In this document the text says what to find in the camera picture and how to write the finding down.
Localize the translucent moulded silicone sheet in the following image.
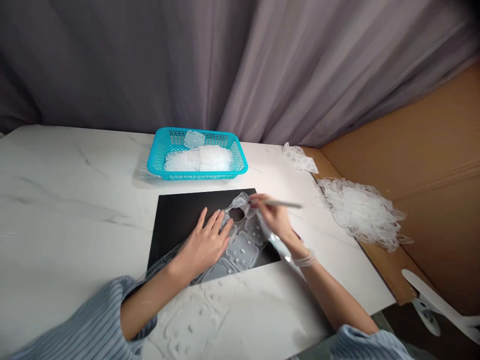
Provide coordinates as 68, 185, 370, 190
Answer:
144, 191, 305, 360

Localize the person's right hand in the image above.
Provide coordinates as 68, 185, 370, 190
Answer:
248, 194, 303, 252

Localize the blue plastic basket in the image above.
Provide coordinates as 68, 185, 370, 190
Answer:
146, 127, 249, 182

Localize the small translucent scrap piece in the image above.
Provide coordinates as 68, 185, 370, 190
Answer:
281, 142, 320, 175

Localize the white stand base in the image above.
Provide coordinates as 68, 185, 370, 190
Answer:
401, 268, 480, 346

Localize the person's left hand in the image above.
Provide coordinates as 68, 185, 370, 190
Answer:
170, 206, 234, 282

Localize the brown cardboard panel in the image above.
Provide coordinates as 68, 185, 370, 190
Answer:
299, 63, 480, 317

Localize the silver craft knife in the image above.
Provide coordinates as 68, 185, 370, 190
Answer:
249, 198, 304, 209

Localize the pile of translucent cut pieces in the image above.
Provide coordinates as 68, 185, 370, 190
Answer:
164, 130, 236, 173

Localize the pile of translucent scrap strips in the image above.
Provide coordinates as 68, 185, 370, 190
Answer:
316, 176, 414, 253

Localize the grey curtain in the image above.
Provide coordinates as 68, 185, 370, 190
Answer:
0, 0, 480, 149

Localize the black cutting mat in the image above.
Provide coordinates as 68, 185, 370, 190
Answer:
146, 188, 290, 279

